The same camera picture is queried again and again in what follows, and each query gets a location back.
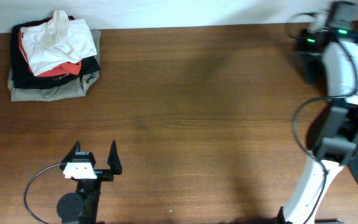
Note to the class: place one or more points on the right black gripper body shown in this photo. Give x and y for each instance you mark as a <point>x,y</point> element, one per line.
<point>305,64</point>

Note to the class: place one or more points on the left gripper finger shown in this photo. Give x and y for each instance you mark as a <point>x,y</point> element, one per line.
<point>113,160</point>
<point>69,157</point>

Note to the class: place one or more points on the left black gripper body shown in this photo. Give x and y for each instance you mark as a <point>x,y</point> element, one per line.
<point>103,173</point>

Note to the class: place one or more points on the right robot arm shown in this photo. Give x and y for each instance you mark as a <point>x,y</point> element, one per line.
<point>335,23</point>

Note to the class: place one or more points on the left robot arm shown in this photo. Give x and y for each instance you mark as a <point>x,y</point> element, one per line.
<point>81,206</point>

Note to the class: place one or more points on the grey folded garment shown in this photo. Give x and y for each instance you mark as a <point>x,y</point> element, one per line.
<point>73,89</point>

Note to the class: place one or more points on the red folded garment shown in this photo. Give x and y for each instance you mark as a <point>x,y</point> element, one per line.
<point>62,69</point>

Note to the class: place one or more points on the black folded garment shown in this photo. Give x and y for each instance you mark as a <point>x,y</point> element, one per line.
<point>22,76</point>

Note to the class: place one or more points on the white folded garment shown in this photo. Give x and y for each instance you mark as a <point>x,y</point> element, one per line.
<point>57,41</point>

